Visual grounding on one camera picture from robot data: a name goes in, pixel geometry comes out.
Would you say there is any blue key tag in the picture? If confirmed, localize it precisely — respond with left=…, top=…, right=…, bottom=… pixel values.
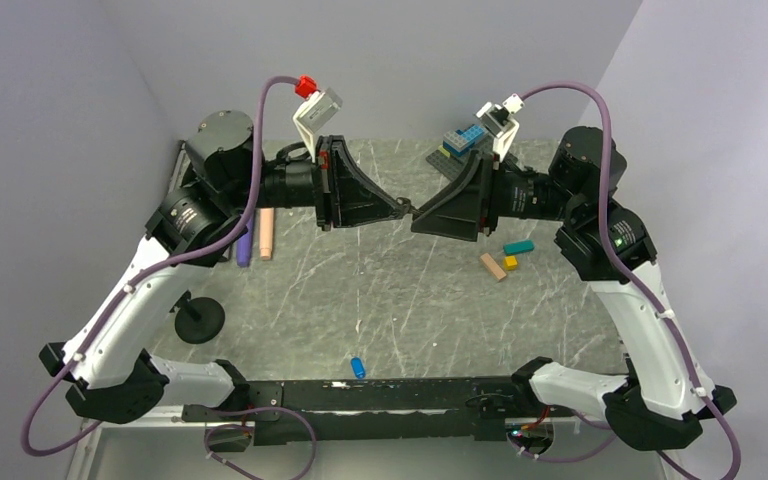
left=350, top=357, right=366, bottom=379

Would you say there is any wooden rectangular block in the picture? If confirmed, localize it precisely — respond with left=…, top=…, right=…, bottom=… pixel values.
left=479, top=253, right=507, bottom=281

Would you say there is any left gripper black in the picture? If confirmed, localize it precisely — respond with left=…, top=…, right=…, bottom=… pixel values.
left=226, top=135, right=404, bottom=232

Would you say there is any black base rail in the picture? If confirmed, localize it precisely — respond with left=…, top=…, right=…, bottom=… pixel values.
left=182, top=376, right=545, bottom=446

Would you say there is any black microphone stand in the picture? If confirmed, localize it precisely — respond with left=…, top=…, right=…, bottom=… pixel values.
left=174, top=297, right=225, bottom=345

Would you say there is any pink microphone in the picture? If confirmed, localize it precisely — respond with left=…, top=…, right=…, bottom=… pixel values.
left=258, top=208, right=276, bottom=260

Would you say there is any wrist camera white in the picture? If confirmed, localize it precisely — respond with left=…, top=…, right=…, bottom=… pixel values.
left=475, top=94, right=524, bottom=169
left=292, top=88, right=343, bottom=157

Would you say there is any teal block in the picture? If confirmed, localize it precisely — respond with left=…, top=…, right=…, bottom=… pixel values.
left=503, top=240, right=535, bottom=256

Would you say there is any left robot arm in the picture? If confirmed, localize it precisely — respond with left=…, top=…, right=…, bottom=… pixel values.
left=40, top=110, right=411, bottom=424

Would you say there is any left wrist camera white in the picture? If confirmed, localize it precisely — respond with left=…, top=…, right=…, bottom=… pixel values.
left=292, top=88, right=343, bottom=157

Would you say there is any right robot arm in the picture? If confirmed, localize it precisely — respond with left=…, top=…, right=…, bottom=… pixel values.
left=411, top=126, right=736, bottom=451

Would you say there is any lego brick build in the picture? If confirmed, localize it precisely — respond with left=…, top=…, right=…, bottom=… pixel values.
left=425, top=124, right=487, bottom=180

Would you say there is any yellow cube block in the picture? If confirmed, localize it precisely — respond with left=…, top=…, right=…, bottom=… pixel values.
left=503, top=256, right=519, bottom=271

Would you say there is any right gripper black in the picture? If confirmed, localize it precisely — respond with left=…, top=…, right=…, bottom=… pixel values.
left=412, top=147, right=583, bottom=239

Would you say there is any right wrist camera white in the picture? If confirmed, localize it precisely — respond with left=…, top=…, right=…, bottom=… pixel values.
left=475, top=94, right=524, bottom=169

